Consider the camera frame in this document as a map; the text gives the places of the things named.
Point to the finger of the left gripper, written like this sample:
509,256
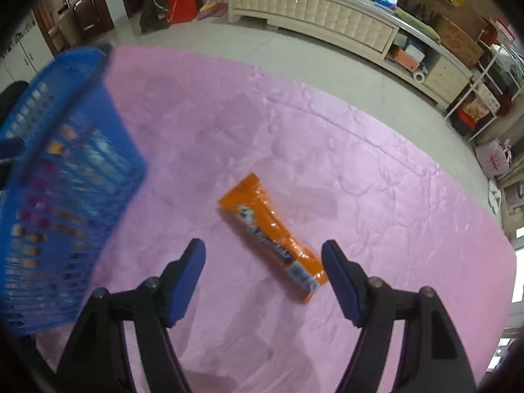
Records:
11,148

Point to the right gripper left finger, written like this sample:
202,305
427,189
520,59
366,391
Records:
95,358

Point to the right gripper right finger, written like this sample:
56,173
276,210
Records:
432,357

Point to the blue plastic basket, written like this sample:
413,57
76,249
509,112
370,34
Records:
63,197

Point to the orange snack bar packet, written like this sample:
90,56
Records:
250,205

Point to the brown wooden door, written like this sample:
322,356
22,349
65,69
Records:
68,23

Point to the white slippers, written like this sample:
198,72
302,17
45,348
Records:
494,196

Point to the black bag on floor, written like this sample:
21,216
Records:
154,16

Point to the pink shopping bag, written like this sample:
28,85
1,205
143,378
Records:
494,157

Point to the red bag on floor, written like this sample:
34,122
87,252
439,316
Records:
181,11

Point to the pink quilted table cover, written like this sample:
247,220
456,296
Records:
332,172

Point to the white metal shelf rack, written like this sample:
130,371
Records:
496,83

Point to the cream TV cabinet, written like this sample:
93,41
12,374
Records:
374,33

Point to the cardboard box on cabinet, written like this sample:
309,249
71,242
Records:
459,43

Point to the green folded cloth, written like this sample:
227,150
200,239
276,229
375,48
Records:
418,24

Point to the tissue box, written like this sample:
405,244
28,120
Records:
390,5

